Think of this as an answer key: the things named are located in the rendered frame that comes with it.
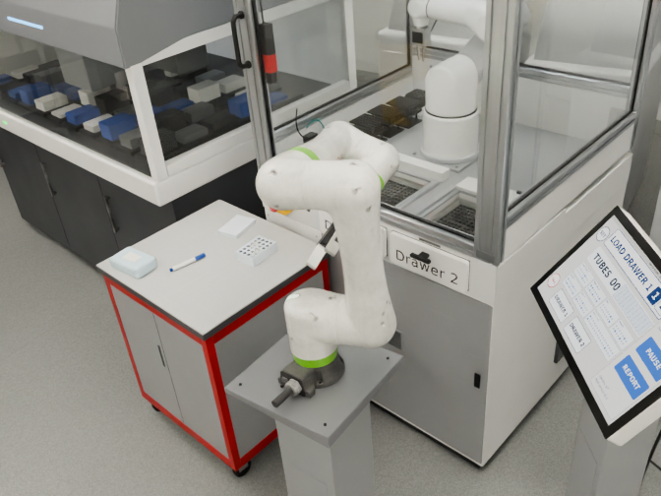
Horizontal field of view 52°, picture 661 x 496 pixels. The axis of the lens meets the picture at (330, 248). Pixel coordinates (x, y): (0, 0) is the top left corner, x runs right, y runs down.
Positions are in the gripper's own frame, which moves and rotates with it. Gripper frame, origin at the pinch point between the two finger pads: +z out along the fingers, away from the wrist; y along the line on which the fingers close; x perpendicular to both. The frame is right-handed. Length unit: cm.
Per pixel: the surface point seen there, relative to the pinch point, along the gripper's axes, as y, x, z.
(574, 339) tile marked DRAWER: 31, 56, -7
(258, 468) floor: -104, 40, 39
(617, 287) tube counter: 41, 56, -19
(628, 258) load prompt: 42, 55, -26
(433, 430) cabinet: -72, 83, -2
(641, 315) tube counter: 48, 58, -11
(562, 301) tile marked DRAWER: 25, 54, -17
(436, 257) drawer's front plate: -15.3, 33.0, -29.4
